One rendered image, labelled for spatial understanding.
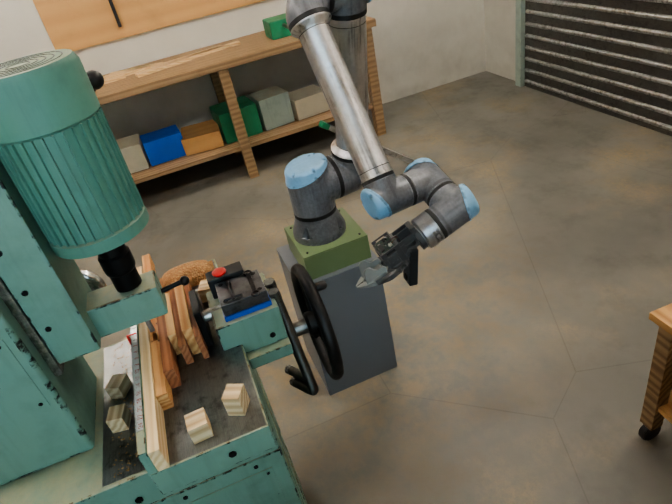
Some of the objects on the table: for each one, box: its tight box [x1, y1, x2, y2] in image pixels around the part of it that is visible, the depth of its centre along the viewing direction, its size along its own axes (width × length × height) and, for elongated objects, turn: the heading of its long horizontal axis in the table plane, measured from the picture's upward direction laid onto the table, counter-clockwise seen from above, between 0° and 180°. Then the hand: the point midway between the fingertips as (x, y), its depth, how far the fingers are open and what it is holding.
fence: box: [136, 324, 158, 475], centre depth 112 cm, size 60×2×6 cm, turn 35°
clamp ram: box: [188, 289, 221, 347], centre depth 114 cm, size 9×8×9 cm
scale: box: [130, 325, 144, 432], centre depth 110 cm, size 50×1×1 cm, turn 35°
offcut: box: [221, 384, 250, 416], centre depth 96 cm, size 3×4×5 cm
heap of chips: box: [160, 260, 215, 294], centre depth 135 cm, size 9×14×4 cm, turn 125°
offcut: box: [184, 407, 214, 444], centre depth 93 cm, size 4×4×4 cm
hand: (362, 286), depth 141 cm, fingers closed
